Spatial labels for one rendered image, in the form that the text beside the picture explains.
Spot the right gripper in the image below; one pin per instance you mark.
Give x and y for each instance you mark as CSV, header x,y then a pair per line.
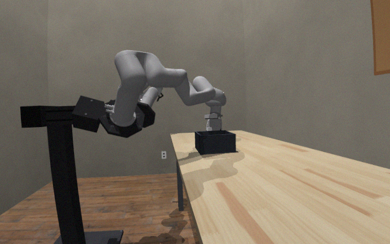
x,y
214,124

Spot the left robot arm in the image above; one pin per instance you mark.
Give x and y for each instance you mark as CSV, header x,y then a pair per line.
x,y
149,96

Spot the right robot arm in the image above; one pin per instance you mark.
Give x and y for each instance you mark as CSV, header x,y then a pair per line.
x,y
137,68

